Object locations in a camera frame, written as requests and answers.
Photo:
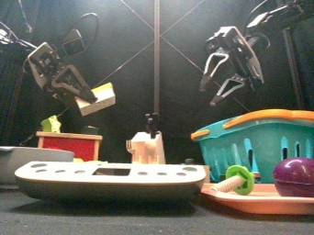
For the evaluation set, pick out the white toy sushi rice block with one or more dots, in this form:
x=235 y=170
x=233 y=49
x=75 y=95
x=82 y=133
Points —
x=100 y=102

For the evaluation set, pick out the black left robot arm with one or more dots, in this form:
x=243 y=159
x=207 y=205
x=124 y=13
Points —
x=8 y=37

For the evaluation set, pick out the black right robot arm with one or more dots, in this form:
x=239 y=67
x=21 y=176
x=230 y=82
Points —
x=286 y=12

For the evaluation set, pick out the light green toy piece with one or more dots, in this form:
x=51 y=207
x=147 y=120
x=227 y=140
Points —
x=51 y=125

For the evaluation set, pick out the dark green toy block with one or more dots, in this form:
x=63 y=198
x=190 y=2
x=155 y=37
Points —
x=90 y=130

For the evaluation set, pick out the red wooden toy box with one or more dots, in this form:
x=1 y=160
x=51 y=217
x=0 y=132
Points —
x=78 y=147

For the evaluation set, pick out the yellow green toy scrap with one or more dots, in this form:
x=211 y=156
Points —
x=78 y=159

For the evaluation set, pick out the white toy fork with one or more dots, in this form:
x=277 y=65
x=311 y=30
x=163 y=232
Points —
x=130 y=146

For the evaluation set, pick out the small dark knob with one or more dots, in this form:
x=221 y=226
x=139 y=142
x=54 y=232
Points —
x=189 y=161

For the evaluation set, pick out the grey plastic tub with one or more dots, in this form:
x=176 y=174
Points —
x=24 y=159

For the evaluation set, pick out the green toy bolt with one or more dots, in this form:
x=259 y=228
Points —
x=241 y=179

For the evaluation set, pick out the white grey toy scale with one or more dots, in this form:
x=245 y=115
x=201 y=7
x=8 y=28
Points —
x=110 y=183

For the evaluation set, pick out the purple toy ball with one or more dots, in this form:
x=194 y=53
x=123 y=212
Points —
x=294 y=177

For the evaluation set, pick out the orange plastic tray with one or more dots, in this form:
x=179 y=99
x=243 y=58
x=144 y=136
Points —
x=266 y=203

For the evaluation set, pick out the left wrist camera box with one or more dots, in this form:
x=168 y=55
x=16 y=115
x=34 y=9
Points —
x=74 y=42

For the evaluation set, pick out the thin vertical frame pole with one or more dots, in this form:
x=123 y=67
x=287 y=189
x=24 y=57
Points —
x=156 y=76

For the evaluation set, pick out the dark slanted frame post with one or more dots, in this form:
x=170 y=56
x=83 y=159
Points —
x=291 y=67

